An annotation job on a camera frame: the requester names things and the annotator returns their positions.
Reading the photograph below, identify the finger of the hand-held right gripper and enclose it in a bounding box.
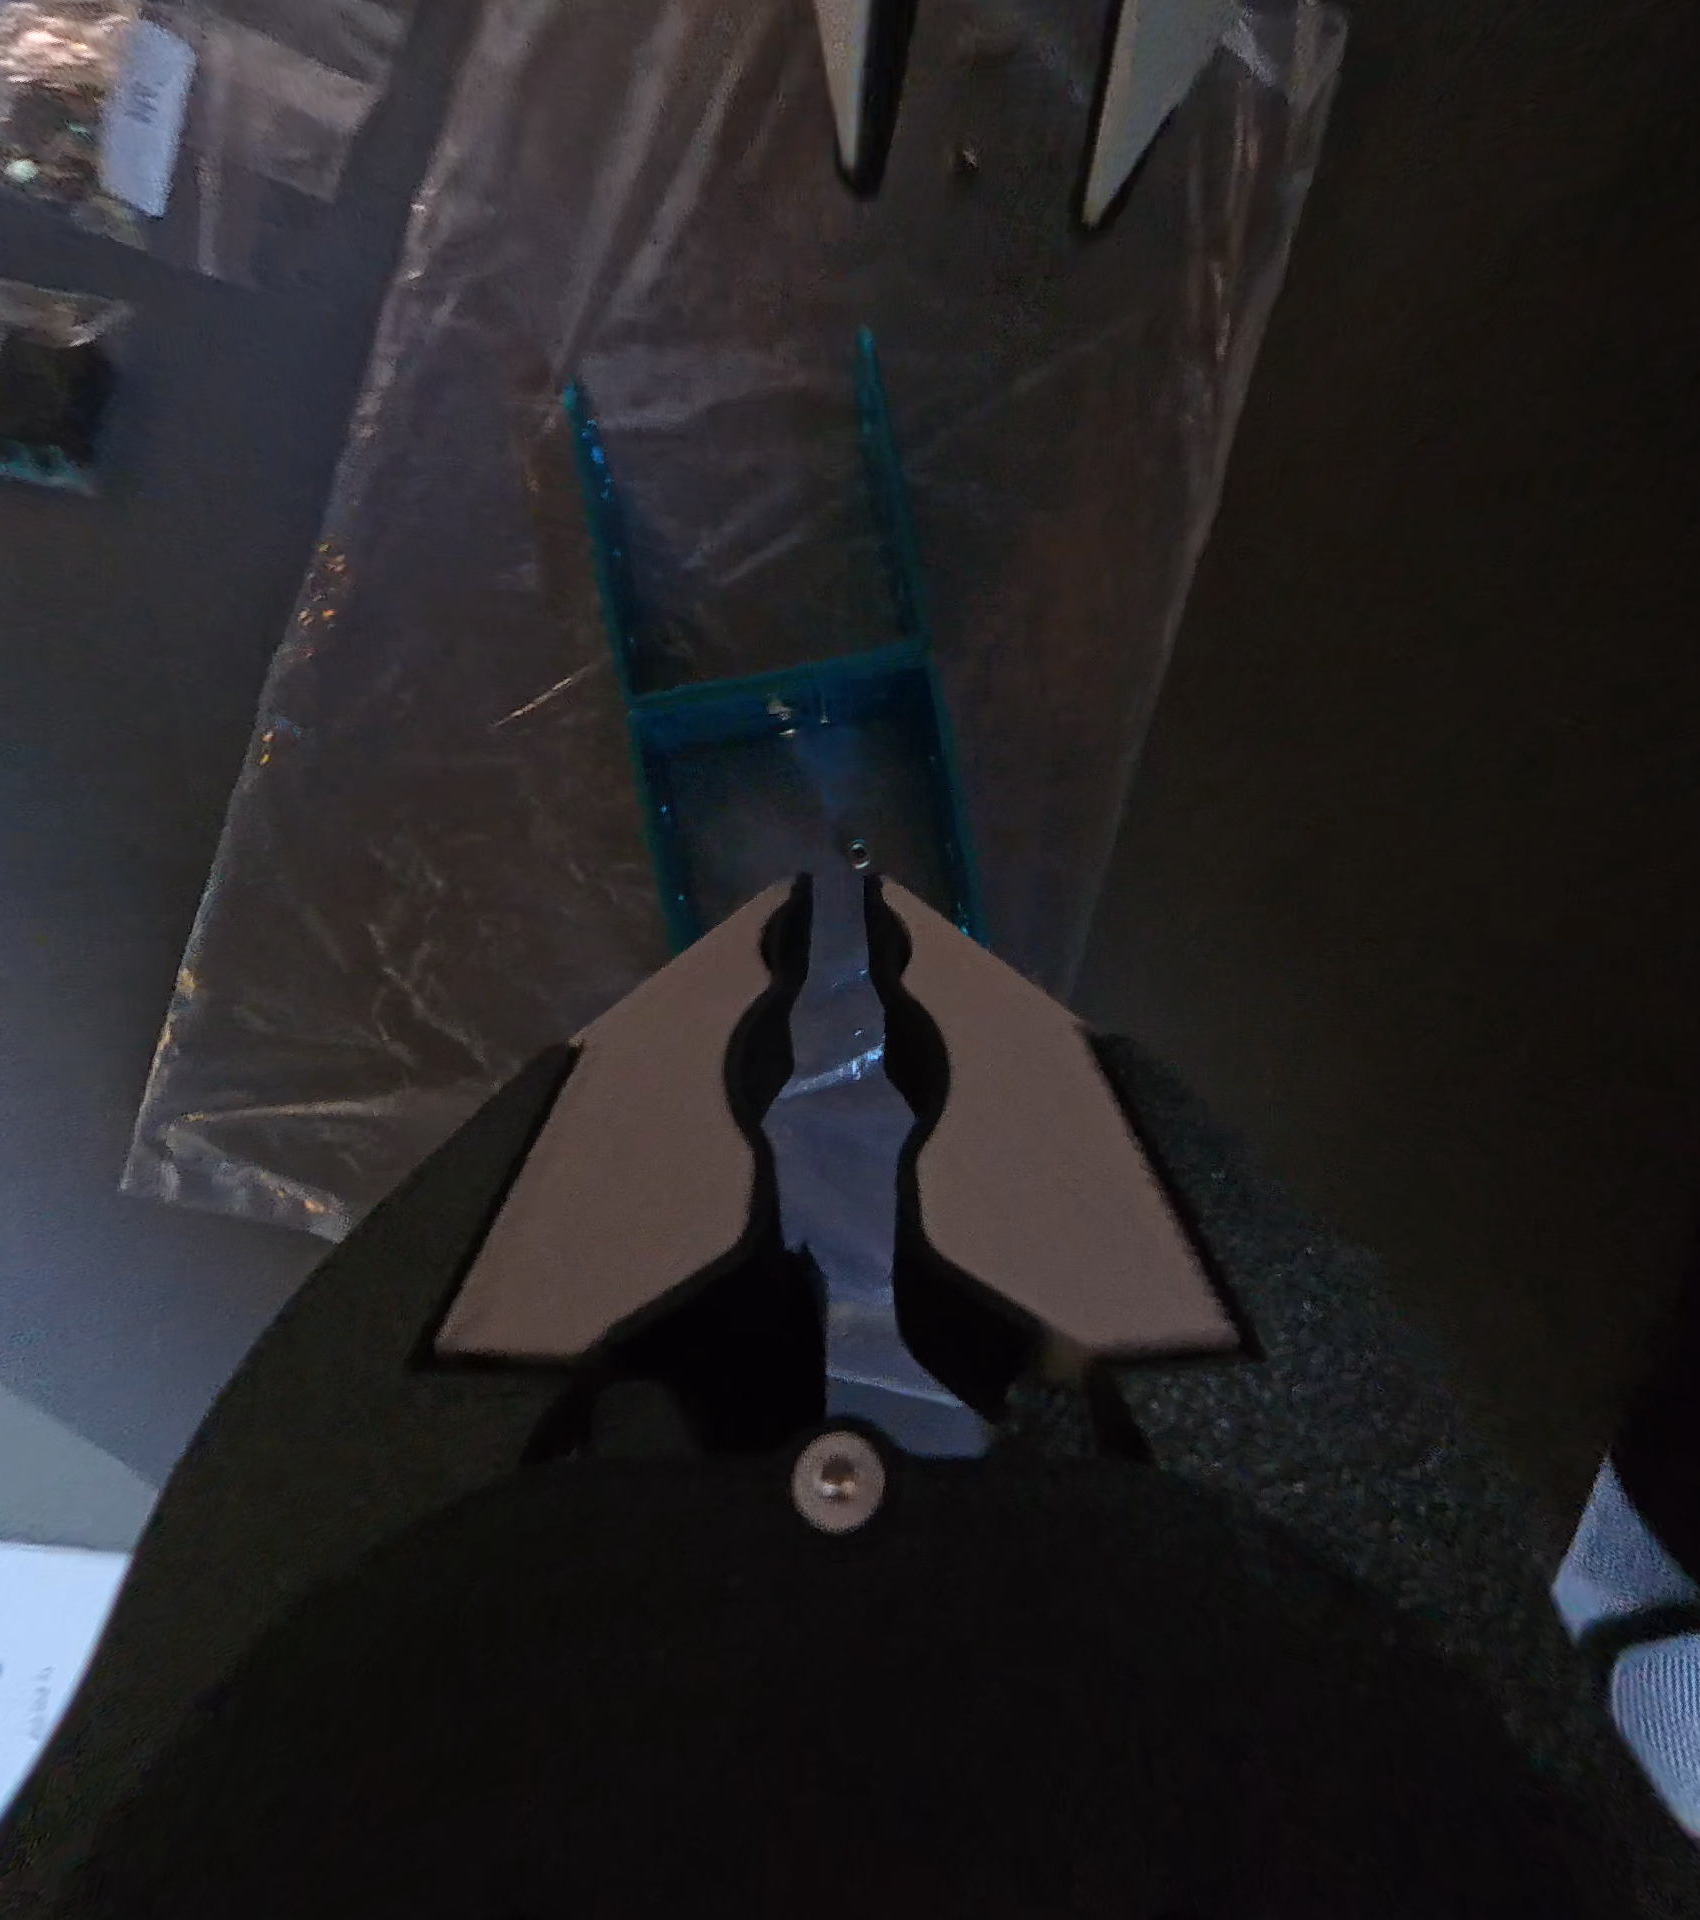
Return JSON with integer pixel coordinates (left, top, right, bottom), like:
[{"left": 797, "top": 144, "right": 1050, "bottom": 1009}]
[
  {"left": 817, "top": 0, "right": 923, "bottom": 200},
  {"left": 1079, "top": 0, "right": 1247, "bottom": 232}
]

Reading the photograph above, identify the group of small zip bags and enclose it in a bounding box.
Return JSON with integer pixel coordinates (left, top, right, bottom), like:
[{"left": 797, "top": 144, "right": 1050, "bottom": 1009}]
[{"left": 0, "top": 0, "right": 410, "bottom": 497}]

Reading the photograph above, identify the blue H-shaped metal bracket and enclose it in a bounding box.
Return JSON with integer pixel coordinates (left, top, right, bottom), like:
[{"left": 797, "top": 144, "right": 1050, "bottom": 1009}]
[{"left": 563, "top": 325, "right": 991, "bottom": 954}]

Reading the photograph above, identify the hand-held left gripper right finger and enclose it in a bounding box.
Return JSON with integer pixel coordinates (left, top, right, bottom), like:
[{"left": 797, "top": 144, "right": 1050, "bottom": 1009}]
[{"left": 863, "top": 872, "right": 1247, "bottom": 1364}]

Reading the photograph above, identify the clear plastic bag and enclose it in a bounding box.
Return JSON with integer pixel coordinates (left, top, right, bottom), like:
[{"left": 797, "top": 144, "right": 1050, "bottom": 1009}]
[{"left": 123, "top": 0, "right": 1351, "bottom": 1239}]

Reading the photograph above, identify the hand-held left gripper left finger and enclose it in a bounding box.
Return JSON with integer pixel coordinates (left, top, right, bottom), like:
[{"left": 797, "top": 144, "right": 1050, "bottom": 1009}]
[{"left": 427, "top": 872, "right": 815, "bottom": 1364}]

